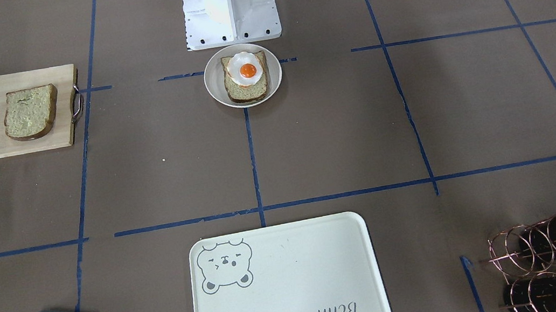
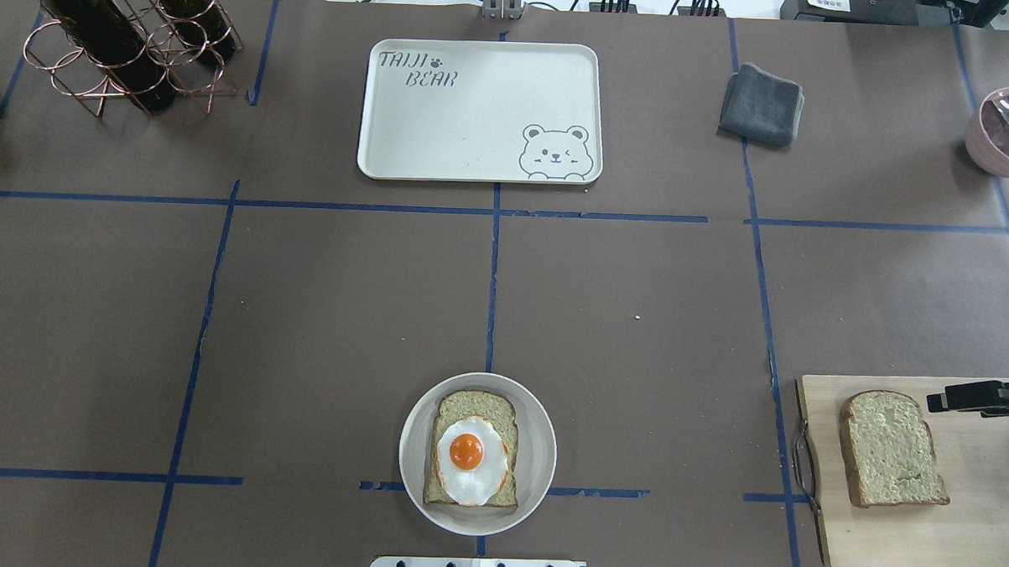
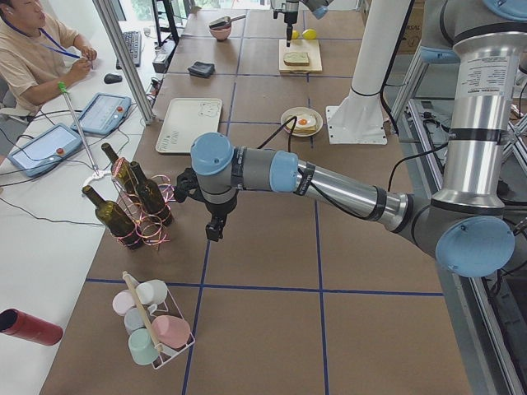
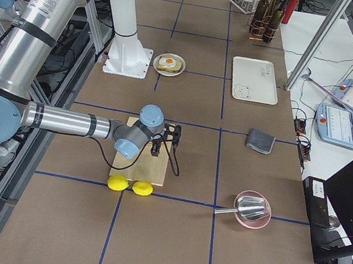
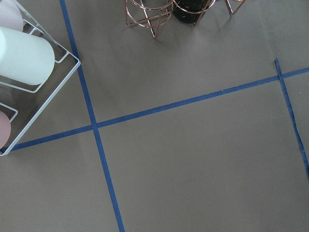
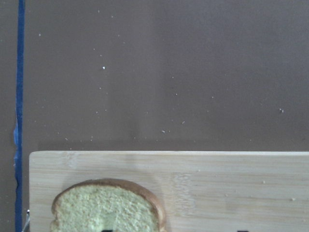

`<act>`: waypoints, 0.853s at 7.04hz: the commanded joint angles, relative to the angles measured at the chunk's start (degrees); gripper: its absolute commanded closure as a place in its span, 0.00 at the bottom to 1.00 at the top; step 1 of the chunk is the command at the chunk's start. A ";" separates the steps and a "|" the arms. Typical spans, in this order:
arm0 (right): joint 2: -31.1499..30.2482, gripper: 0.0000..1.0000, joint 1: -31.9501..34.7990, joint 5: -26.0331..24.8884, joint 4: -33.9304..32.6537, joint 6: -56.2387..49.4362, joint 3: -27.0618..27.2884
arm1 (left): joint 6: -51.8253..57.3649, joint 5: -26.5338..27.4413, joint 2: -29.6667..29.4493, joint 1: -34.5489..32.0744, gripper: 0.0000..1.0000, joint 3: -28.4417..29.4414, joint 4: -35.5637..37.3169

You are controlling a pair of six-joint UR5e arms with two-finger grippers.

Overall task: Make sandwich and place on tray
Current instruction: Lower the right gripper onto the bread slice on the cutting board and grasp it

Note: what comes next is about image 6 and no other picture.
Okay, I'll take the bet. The bread slice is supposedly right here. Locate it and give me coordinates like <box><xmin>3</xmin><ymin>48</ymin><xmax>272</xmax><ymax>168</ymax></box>
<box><xmin>50</xmin><ymin>179</ymin><xmax>166</xmax><ymax>232</ymax></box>

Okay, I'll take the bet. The wooden cutting board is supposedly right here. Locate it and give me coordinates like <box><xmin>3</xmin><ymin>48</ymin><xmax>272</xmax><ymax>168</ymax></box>
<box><xmin>29</xmin><ymin>151</ymin><xmax>309</xmax><ymax>232</ymax></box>

